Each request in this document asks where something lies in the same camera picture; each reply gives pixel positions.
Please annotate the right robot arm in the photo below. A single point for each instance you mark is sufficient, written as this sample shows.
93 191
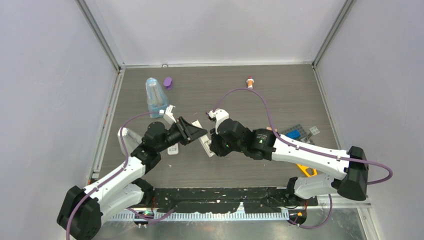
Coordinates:
344 172

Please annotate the grey lego baseplate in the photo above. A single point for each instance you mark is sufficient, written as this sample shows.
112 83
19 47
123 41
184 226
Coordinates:
302 131

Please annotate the white remote control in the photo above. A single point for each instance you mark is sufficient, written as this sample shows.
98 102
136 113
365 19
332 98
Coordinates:
173 150

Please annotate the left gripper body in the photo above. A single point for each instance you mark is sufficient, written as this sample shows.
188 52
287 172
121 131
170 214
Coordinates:
182 133

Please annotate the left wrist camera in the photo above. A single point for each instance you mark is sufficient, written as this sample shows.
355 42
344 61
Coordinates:
168 115

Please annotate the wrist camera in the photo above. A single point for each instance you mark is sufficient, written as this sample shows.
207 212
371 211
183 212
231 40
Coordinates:
218 116
168 115

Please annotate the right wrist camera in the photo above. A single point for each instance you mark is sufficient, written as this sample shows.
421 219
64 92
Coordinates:
218 116

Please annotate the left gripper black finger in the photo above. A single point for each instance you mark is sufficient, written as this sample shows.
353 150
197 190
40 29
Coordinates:
192 136
187 126

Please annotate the blue metronome in plastic wrap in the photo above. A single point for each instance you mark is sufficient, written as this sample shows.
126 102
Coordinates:
156 99

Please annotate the blue lego brick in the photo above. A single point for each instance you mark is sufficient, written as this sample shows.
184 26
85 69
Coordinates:
294 134

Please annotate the small grey lego piece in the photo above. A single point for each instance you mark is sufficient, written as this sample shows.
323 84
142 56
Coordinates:
308 137

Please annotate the small toy figurine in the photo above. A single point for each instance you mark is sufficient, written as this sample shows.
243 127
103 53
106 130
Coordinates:
250 82

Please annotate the purple plastic cap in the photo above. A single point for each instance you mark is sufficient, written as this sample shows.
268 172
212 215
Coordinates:
168 83

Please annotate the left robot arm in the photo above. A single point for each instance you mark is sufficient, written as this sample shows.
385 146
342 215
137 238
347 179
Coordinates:
84 210

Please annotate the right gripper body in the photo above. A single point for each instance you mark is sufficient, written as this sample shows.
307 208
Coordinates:
223 147

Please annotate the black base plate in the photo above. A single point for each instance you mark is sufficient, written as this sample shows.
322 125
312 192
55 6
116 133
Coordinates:
222 200

